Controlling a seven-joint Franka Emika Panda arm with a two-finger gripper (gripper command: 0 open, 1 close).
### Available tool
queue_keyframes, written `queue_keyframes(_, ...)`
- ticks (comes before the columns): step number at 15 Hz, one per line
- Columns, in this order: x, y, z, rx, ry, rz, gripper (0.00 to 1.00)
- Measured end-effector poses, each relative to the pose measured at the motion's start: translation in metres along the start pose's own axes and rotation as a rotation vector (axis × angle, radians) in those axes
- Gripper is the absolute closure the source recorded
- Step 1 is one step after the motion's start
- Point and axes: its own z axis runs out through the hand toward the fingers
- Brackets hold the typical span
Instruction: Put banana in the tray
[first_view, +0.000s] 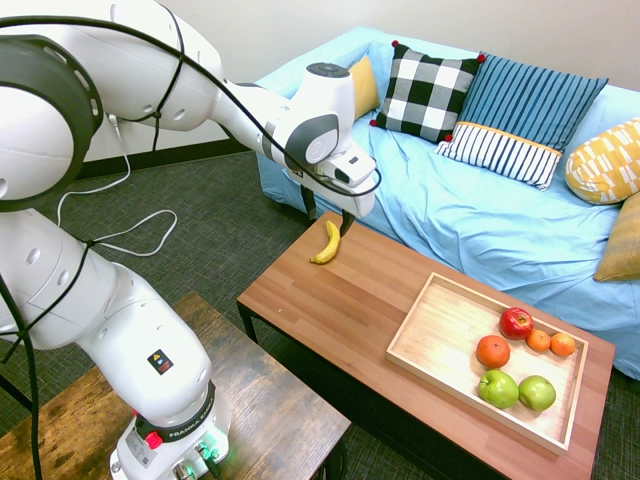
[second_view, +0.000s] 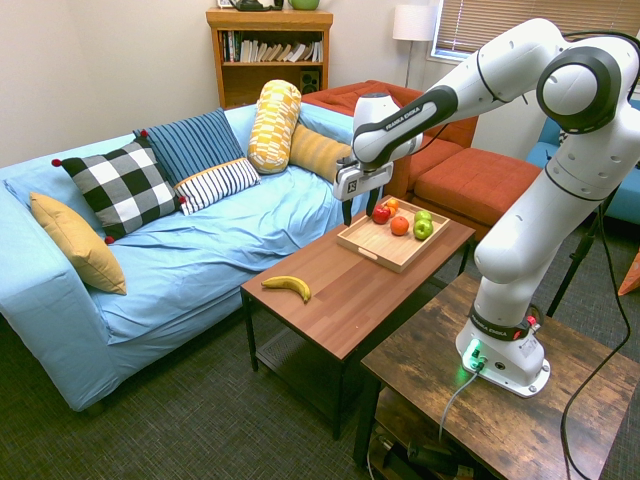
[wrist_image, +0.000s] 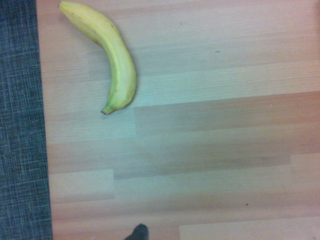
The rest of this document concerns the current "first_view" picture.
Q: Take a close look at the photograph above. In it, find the large orange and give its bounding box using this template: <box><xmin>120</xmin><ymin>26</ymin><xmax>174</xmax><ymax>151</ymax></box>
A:
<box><xmin>475</xmin><ymin>334</ymin><xmax>512</xmax><ymax>370</ymax></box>

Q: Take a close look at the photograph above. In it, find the white floor cable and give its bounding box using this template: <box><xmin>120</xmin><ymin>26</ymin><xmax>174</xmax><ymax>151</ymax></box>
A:
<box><xmin>55</xmin><ymin>113</ymin><xmax>179</xmax><ymax>259</ymax></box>

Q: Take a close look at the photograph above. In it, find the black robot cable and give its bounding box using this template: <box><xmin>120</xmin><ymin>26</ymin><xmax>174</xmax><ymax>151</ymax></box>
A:
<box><xmin>0</xmin><ymin>14</ymin><xmax>384</xmax><ymax>480</ymax></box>

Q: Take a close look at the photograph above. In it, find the white navy striped pillow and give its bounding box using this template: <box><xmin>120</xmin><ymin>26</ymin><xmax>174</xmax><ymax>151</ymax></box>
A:
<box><xmin>433</xmin><ymin>121</ymin><xmax>564</xmax><ymax>192</ymax></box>

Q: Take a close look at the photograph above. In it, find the dark rustic robot stand table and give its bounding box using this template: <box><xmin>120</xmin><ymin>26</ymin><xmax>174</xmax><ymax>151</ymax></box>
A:
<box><xmin>0</xmin><ymin>291</ymin><xmax>353</xmax><ymax>480</ymax></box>

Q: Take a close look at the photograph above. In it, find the red apple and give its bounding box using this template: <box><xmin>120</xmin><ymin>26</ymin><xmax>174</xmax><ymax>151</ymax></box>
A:
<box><xmin>498</xmin><ymin>307</ymin><xmax>535</xmax><ymax>342</ymax></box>

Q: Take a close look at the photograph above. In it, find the plain mustard pillow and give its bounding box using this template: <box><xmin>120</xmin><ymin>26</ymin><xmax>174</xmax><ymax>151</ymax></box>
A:
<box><xmin>348</xmin><ymin>54</ymin><xmax>383</xmax><ymax>119</ymax></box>

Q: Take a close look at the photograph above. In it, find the brown wooden coffee table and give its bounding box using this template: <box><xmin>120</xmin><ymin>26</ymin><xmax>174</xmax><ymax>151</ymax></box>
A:
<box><xmin>236</xmin><ymin>209</ymin><xmax>618</xmax><ymax>480</ymax></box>

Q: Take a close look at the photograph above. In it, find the mustard striped pillow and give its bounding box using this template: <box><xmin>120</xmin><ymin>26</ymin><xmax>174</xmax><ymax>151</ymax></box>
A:
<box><xmin>593</xmin><ymin>191</ymin><xmax>640</xmax><ymax>284</ymax></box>

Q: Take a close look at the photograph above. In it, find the light wooden tray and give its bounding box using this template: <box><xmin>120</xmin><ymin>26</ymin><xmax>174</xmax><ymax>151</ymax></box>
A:
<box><xmin>384</xmin><ymin>272</ymin><xmax>591</xmax><ymax>457</ymax></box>

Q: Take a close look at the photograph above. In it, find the green apple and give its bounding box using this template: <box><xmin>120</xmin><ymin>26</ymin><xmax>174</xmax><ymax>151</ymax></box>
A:
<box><xmin>517</xmin><ymin>374</ymin><xmax>558</xmax><ymax>413</ymax></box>
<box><xmin>477</xmin><ymin>368</ymin><xmax>521</xmax><ymax>411</ymax></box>

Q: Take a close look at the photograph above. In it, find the yellow white patterned bolster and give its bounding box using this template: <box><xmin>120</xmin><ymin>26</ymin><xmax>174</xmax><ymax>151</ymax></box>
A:
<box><xmin>564</xmin><ymin>116</ymin><xmax>640</xmax><ymax>207</ymax></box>

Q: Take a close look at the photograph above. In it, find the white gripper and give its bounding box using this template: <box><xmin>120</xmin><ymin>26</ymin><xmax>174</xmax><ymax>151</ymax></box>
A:
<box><xmin>287</xmin><ymin>152</ymin><xmax>379</xmax><ymax>237</ymax></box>

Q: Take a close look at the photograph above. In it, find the black white checkered pillow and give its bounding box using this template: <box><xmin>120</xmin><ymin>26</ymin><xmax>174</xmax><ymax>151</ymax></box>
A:
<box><xmin>369</xmin><ymin>39</ymin><xmax>488</xmax><ymax>145</ymax></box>

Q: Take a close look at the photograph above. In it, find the small orange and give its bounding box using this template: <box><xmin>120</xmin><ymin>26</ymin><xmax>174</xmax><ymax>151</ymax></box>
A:
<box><xmin>526</xmin><ymin>328</ymin><xmax>553</xmax><ymax>353</ymax></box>
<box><xmin>549</xmin><ymin>331</ymin><xmax>578</xmax><ymax>358</ymax></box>

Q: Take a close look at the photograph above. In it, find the yellow banana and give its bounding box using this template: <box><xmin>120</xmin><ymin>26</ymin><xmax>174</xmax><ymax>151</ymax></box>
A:
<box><xmin>308</xmin><ymin>219</ymin><xmax>343</xmax><ymax>265</ymax></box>

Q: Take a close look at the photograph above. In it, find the blue striped pillow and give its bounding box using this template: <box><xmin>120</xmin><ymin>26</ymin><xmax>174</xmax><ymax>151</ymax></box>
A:
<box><xmin>457</xmin><ymin>51</ymin><xmax>610</xmax><ymax>154</ymax></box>

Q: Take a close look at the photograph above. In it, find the light blue sofa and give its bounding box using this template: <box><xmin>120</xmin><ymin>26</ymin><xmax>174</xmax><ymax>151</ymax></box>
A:
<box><xmin>254</xmin><ymin>25</ymin><xmax>640</xmax><ymax>382</ymax></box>

